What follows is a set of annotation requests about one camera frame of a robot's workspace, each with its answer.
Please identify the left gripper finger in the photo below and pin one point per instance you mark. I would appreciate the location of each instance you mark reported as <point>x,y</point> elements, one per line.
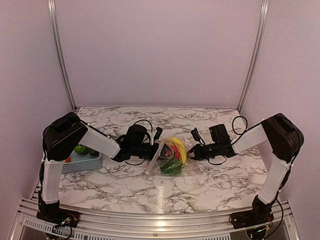
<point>167,149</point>
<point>166,154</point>

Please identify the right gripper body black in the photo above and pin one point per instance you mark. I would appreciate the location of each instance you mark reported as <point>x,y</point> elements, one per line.
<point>205,154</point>

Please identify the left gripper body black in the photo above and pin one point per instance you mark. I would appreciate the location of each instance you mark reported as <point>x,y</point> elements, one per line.
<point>148,154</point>

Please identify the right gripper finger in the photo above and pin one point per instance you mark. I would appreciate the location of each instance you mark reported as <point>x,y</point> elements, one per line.
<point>194,150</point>
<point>191,156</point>

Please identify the clear zip top bag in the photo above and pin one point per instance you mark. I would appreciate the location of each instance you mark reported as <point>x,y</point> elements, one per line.
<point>191,167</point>

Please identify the pink red fake fruit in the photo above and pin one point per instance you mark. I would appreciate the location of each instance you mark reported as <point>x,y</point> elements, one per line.
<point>177,152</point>

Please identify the yellow fake banana bunch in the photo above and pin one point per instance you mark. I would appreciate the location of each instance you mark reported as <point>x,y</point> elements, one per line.
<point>178,148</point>

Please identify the dark green fake vegetable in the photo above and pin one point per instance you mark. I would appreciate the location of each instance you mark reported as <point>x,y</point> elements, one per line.
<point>172,167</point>

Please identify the light green fake fruit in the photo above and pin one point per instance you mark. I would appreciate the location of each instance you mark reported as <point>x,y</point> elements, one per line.
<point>81,150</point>

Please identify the fake orange fruit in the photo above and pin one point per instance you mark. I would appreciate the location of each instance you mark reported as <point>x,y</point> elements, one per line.
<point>68,160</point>

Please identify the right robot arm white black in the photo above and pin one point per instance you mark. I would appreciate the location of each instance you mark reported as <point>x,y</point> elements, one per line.
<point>284,138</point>

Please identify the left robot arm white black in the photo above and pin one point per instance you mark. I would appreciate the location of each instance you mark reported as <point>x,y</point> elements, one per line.
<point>61,138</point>

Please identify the light blue plastic basket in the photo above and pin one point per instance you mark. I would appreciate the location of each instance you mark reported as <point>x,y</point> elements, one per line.
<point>78,162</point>

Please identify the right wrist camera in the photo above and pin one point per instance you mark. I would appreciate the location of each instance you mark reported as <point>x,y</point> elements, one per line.
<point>197,137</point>

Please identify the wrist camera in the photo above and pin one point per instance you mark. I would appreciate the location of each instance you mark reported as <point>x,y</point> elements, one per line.
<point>155,135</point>
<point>197,137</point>

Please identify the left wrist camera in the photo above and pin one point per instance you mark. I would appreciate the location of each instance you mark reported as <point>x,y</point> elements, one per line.
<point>155,135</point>

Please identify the front aluminium rail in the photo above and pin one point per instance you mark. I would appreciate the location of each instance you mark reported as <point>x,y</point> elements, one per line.
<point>108,225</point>

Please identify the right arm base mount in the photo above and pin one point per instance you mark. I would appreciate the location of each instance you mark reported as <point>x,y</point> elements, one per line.
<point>252,217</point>

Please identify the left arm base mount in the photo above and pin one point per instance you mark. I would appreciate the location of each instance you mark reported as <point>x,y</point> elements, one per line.
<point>57,215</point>

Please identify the right aluminium frame post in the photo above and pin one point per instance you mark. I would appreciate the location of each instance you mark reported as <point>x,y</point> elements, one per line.
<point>261,29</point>

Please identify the aluminium frame post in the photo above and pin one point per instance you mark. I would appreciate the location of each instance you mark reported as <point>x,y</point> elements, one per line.
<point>59,52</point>
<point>261,29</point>

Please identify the left aluminium frame post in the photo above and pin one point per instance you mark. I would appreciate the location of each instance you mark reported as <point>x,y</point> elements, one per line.
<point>59,52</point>

